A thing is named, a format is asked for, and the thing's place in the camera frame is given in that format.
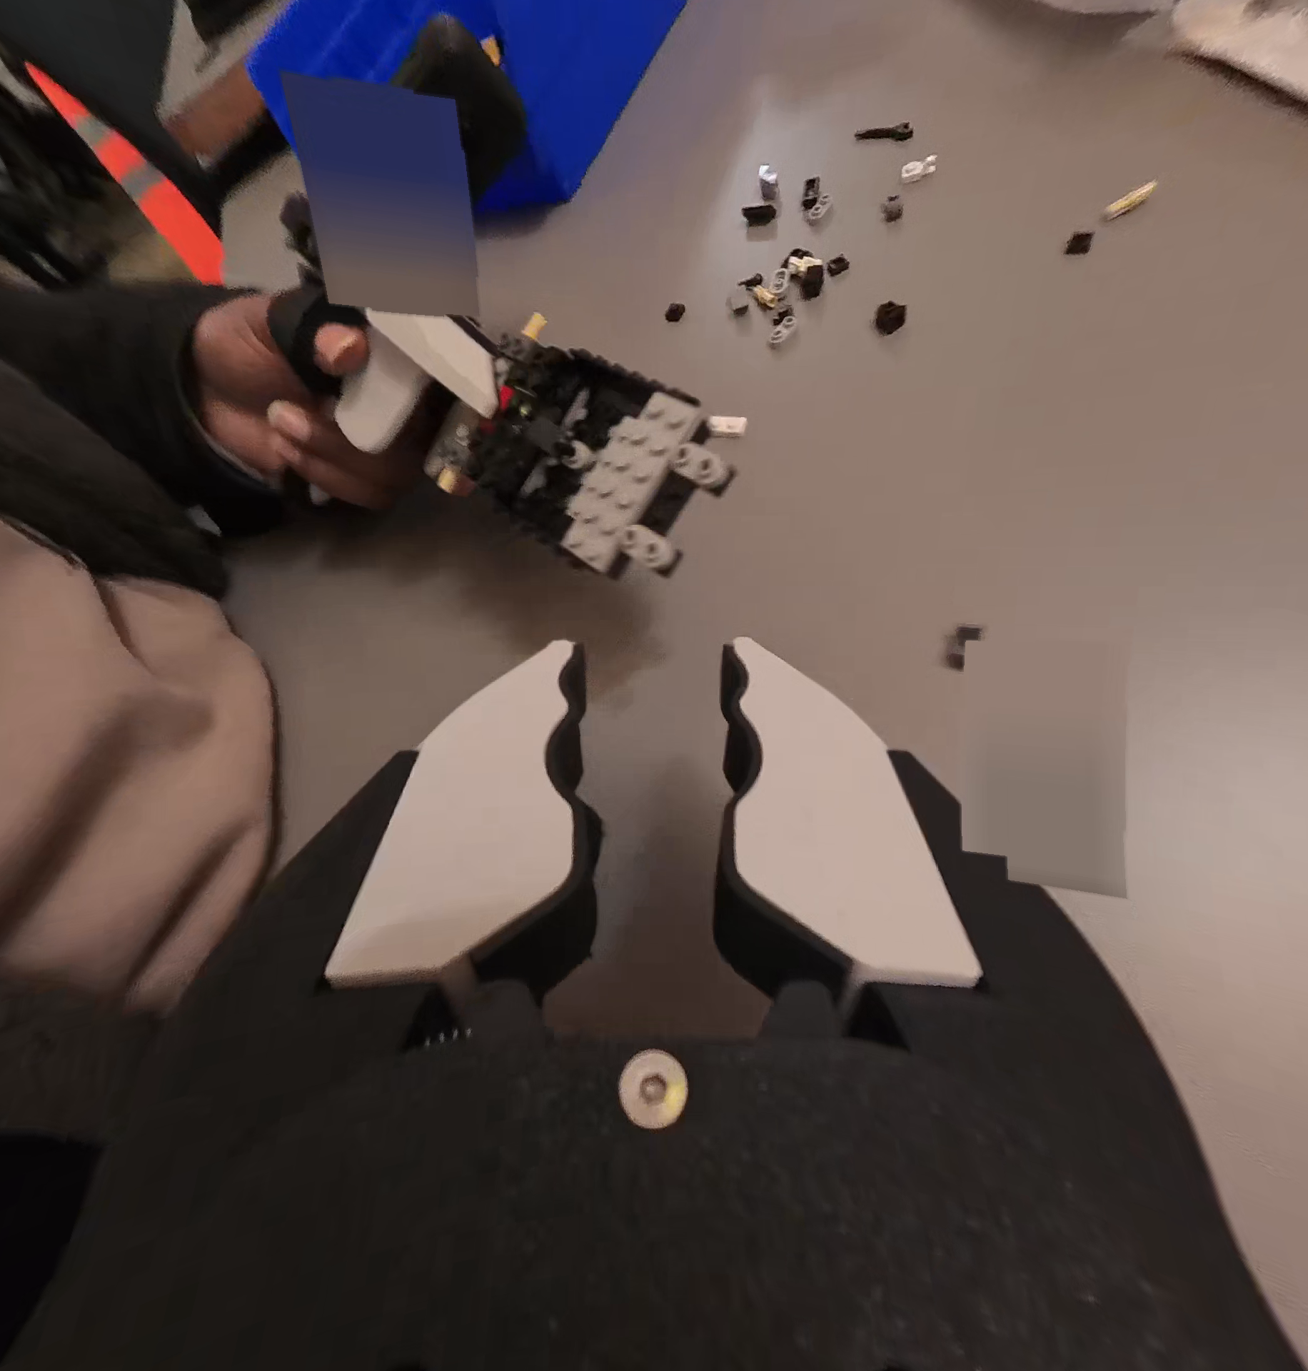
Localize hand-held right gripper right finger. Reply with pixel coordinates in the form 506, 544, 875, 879
713, 637, 985, 1038

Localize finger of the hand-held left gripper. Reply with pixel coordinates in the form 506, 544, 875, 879
364, 310, 503, 421

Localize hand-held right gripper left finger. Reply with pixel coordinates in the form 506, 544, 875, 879
323, 640, 606, 1011

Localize black and grey brick model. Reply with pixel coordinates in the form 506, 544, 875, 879
424, 311, 739, 582

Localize person's left forearm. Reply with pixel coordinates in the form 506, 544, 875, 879
0, 273, 286, 602

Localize grey desk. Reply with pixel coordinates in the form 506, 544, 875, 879
161, 0, 1308, 1371

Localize person's left hand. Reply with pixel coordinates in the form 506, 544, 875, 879
191, 293, 433, 513

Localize blue plastic bin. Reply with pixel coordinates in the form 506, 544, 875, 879
246, 0, 690, 216

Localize beige pants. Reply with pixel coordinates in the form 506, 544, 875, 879
0, 504, 283, 1020

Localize scattered small loose brick pieces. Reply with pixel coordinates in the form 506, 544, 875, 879
662, 120, 1161, 354

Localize white fluffy cloth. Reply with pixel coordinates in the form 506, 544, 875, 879
1169, 0, 1308, 118

